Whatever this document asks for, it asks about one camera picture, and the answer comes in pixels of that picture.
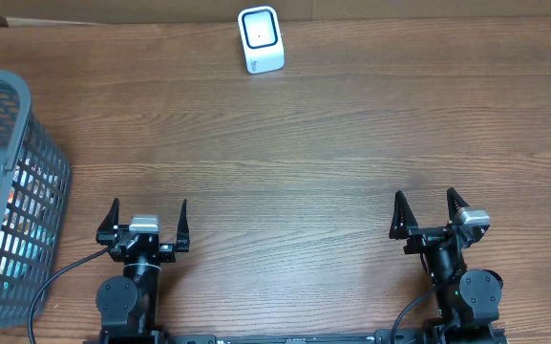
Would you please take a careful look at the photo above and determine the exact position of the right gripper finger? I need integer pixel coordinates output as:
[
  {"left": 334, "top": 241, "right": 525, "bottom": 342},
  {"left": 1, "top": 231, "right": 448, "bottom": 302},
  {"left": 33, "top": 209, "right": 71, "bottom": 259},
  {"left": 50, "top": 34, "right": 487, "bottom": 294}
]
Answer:
[
  {"left": 447, "top": 187, "right": 469, "bottom": 223},
  {"left": 389, "top": 190, "right": 419, "bottom": 240}
]

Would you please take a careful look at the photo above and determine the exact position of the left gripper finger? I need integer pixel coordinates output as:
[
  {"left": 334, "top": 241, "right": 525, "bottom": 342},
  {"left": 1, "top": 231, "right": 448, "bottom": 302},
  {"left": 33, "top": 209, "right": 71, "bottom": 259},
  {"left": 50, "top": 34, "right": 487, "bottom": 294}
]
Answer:
[
  {"left": 176, "top": 199, "right": 190, "bottom": 244},
  {"left": 97, "top": 198, "right": 119, "bottom": 233}
]

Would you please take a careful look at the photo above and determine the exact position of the teal snack packet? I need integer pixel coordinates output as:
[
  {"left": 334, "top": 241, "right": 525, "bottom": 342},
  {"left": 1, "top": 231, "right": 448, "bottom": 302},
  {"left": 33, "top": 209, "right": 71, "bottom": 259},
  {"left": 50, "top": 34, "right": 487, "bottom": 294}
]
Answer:
[{"left": 0, "top": 221, "right": 57, "bottom": 298}]

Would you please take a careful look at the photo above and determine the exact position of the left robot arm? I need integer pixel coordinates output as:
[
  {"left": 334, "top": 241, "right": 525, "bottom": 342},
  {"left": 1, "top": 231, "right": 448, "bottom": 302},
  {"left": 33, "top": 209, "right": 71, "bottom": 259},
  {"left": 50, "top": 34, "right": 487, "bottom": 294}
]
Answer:
[{"left": 95, "top": 199, "right": 190, "bottom": 343}]

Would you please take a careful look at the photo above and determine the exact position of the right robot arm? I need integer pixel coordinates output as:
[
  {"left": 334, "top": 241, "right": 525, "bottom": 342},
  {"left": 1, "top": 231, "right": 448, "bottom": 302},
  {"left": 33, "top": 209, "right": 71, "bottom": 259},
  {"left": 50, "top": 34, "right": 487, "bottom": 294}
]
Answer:
[{"left": 389, "top": 187, "right": 507, "bottom": 343}]

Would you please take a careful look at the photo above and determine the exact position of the white barcode scanner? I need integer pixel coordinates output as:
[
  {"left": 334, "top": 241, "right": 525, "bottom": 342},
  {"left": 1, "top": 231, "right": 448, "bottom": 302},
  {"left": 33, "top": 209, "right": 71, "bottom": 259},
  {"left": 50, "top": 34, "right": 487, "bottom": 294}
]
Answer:
[{"left": 238, "top": 6, "right": 286, "bottom": 75}]

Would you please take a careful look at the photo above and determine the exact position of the grey plastic mesh basket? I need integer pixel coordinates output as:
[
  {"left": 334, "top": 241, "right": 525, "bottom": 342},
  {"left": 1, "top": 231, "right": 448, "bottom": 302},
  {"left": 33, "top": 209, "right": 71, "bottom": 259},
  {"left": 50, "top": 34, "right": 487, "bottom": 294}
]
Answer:
[{"left": 0, "top": 70, "right": 72, "bottom": 329}]

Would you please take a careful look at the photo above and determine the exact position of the cardboard strip at table edge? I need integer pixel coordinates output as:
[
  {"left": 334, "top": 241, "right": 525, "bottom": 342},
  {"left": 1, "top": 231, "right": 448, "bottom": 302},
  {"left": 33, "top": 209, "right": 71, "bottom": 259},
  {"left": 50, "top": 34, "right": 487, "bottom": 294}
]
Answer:
[{"left": 0, "top": 0, "right": 551, "bottom": 26}]

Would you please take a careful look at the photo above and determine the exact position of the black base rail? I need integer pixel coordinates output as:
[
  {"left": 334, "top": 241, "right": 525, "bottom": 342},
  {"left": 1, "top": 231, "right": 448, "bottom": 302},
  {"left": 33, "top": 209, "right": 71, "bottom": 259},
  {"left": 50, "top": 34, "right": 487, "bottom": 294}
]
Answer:
[{"left": 165, "top": 329, "right": 509, "bottom": 344}]

